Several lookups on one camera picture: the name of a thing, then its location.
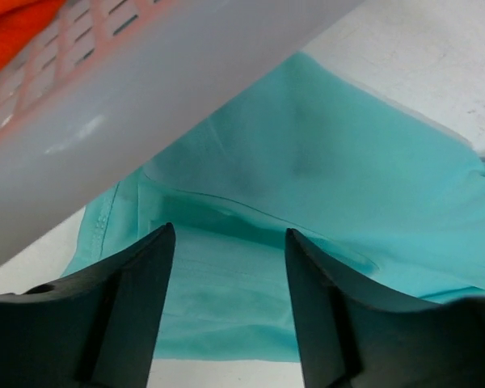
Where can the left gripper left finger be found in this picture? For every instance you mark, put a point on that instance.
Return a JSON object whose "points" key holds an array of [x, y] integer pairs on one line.
{"points": [[94, 328]]}

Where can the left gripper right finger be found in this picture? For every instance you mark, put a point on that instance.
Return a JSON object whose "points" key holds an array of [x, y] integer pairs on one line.
{"points": [[354, 332]]}

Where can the teal t-shirt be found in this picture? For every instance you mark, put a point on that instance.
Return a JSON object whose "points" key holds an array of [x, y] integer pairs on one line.
{"points": [[389, 195]]}

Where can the white plastic basket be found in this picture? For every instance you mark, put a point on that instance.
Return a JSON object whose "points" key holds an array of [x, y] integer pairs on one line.
{"points": [[108, 84]]}

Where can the orange t-shirt in basket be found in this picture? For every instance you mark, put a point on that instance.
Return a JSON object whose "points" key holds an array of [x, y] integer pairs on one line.
{"points": [[20, 21]]}

